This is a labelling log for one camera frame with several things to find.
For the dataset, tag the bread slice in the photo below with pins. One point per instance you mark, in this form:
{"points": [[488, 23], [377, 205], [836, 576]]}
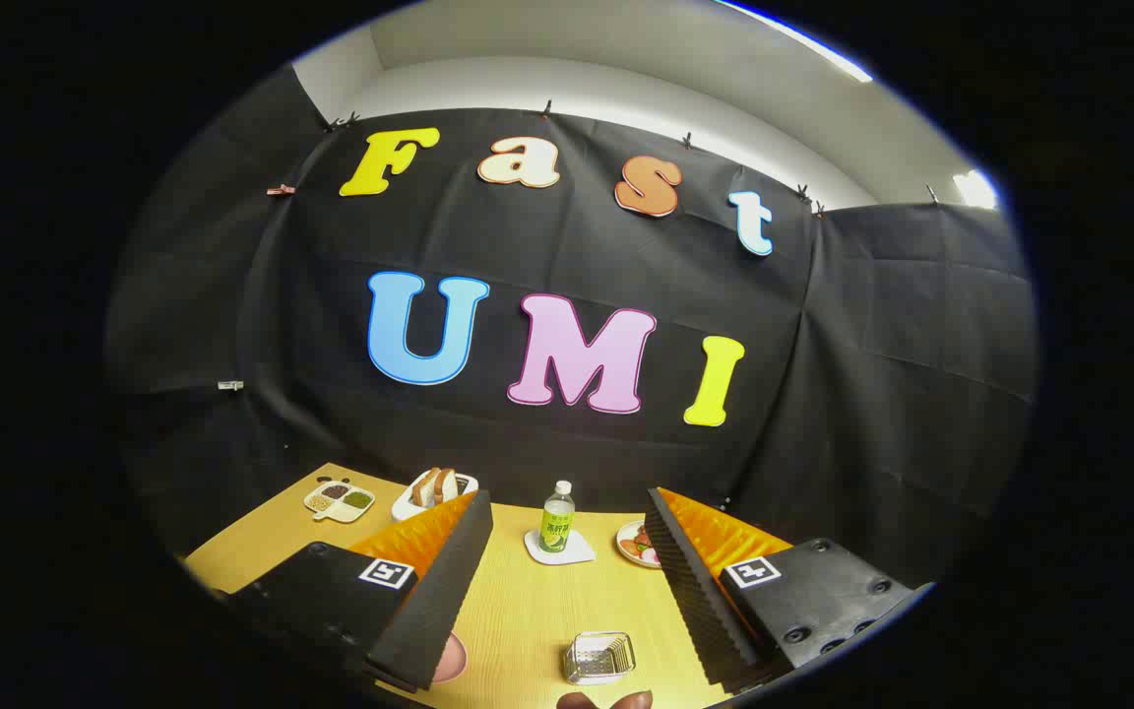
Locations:
{"points": [[445, 484], [423, 486]]}

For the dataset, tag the white coaster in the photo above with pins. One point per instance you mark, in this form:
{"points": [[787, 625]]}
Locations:
{"points": [[579, 547]]}

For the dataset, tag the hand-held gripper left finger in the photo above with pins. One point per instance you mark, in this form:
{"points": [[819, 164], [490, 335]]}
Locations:
{"points": [[434, 601]]}

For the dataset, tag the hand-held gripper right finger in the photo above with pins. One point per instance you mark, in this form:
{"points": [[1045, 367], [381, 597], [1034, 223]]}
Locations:
{"points": [[690, 591]]}

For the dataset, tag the white plate of food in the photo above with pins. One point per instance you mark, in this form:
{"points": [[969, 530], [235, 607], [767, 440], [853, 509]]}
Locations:
{"points": [[634, 547]]}

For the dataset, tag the black backdrop cloth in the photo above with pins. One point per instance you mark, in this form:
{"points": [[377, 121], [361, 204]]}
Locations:
{"points": [[872, 345]]}

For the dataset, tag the divided snack dish with beans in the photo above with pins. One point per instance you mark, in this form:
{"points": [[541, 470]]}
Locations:
{"points": [[339, 499]]}

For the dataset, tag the green label drink bottle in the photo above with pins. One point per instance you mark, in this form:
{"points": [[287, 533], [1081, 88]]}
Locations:
{"points": [[557, 522]]}

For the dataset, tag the pink plate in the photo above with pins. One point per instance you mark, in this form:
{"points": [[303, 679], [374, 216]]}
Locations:
{"points": [[453, 660]]}

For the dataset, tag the white bread tray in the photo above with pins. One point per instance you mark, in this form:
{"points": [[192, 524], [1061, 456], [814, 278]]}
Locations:
{"points": [[405, 509]]}

